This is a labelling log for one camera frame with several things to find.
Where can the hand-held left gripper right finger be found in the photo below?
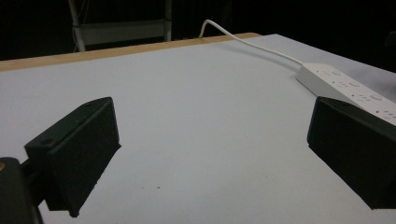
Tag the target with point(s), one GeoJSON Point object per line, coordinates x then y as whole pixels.
{"type": "Point", "coordinates": [351, 140]}

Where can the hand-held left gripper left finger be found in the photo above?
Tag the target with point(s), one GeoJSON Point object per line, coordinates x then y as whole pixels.
{"type": "Point", "coordinates": [74, 149]}

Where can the white power strip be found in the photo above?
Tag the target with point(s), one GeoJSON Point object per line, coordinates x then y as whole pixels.
{"type": "Point", "coordinates": [342, 84]}

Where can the metal stand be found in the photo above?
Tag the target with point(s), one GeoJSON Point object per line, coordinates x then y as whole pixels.
{"type": "Point", "coordinates": [121, 31]}

